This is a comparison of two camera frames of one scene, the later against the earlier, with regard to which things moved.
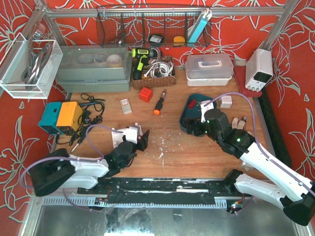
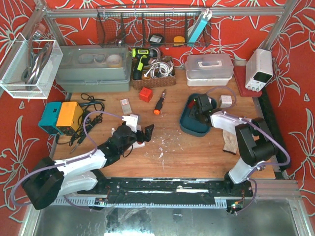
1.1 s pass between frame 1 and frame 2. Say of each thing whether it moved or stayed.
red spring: stayed
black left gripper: moved
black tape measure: stayed
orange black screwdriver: stayed
